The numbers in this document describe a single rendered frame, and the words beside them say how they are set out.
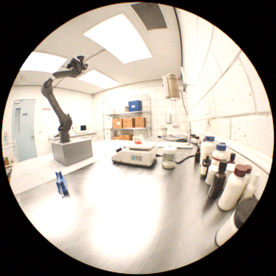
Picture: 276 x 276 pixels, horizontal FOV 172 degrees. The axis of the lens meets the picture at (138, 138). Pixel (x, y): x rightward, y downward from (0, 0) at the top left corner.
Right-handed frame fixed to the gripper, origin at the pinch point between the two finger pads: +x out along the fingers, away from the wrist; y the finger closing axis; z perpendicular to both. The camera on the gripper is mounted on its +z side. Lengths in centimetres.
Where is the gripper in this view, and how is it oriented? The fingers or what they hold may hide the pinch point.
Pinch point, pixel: (75, 65)
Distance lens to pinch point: 93.2
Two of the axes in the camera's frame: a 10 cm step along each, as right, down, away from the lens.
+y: -5.9, 1.9, -7.8
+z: 4.0, -7.7, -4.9
